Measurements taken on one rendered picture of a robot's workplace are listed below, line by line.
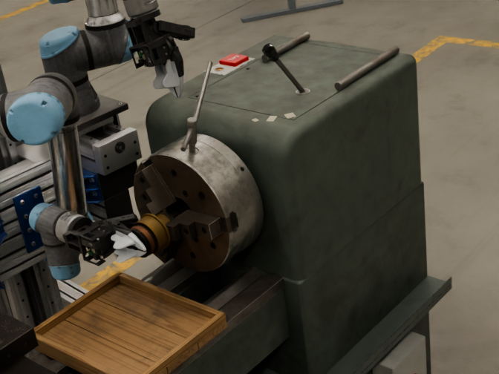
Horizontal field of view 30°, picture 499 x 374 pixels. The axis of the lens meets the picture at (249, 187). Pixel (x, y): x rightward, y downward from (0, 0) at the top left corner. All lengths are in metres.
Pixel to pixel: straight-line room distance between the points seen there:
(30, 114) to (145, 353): 0.59
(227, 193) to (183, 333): 0.34
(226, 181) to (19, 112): 0.49
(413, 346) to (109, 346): 0.98
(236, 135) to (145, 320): 0.49
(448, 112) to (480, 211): 1.11
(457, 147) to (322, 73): 2.47
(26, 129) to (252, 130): 0.52
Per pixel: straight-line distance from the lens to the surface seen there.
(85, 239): 2.16
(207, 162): 2.14
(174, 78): 2.21
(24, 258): 2.70
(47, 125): 2.13
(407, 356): 2.74
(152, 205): 2.17
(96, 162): 2.62
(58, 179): 2.37
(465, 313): 3.64
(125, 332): 2.20
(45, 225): 2.29
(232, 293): 2.31
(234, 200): 2.13
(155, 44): 2.17
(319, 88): 2.37
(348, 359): 2.57
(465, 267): 3.91
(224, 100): 2.37
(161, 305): 2.27
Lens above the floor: 2.14
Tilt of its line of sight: 27 degrees down
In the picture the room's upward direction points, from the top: 8 degrees counter-clockwise
